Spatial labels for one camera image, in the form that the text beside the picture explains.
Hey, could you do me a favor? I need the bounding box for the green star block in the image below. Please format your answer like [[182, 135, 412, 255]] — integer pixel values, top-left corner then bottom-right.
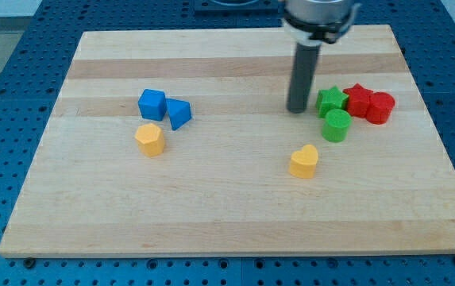
[[315, 86, 349, 118]]

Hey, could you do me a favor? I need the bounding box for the red circle block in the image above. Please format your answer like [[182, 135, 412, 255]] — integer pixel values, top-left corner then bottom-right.
[[365, 92, 395, 125]]

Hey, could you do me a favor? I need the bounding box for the blue triangle block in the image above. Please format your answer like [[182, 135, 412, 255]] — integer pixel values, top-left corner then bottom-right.
[[166, 99, 192, 130]]

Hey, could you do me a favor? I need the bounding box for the yellow hexagon block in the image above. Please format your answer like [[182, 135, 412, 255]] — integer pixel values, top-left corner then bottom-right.
[[134, 123, 165, 157]]

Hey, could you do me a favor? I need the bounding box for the blue cube block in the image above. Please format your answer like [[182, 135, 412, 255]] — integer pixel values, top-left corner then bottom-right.
[[137, 89, 167, 121]]

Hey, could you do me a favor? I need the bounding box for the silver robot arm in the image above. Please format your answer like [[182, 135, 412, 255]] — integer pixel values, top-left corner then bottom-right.
[[282, 0, 361, 114]]

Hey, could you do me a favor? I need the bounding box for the yellow heart block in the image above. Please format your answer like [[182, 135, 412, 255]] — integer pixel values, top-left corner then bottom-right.
[[288, 145, 318, 179]]

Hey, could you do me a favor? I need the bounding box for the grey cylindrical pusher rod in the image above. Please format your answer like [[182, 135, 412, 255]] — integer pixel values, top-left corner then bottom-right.
[[286, 43, 320, 114]]

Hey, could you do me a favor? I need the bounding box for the green circle block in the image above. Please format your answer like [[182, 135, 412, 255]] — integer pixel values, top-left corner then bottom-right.
[[322, 109, 352, 142]]

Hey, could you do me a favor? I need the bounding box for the red star block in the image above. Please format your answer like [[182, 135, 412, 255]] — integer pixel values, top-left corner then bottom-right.
[[343, 83, 374, 118]]

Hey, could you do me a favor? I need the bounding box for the wooden board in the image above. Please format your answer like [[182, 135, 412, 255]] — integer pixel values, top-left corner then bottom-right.
[[0, 25, 455, 258]]

